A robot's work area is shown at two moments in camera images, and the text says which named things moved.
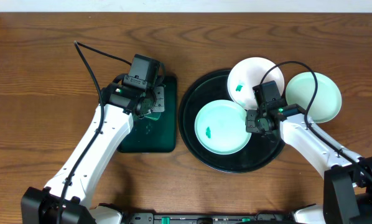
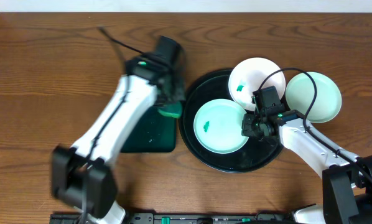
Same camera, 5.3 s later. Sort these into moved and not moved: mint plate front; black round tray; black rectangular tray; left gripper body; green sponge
Moved: left gripper body; green sponge
Not moved: black rectangular tray; mint plate front; black round tray
